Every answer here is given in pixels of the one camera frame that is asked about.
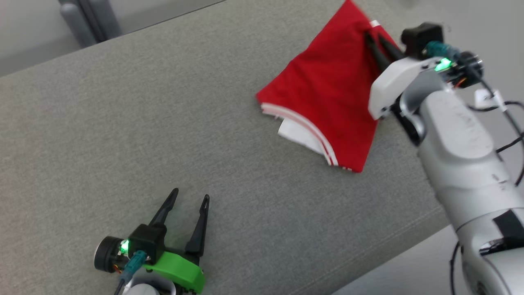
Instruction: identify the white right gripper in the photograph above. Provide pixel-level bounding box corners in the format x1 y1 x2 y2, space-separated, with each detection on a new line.
364 32 443 121

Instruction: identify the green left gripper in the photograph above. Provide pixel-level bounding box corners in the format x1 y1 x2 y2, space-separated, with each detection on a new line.
142 188 210 295

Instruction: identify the red basketball shorts white trim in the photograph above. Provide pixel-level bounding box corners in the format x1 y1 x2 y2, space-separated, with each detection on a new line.
255 0 404 174

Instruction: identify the grey fabric sofa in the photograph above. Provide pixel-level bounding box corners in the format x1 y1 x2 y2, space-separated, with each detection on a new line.
0 0 452 295

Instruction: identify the black left arm cable teal plug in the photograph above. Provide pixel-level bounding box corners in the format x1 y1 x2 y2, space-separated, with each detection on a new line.
114 250 148 295

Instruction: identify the white cable label tag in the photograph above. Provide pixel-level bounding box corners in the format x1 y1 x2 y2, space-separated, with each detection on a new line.
474 88 508 112

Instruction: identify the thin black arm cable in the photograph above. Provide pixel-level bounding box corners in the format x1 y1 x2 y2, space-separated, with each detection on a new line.
449 241 464 295

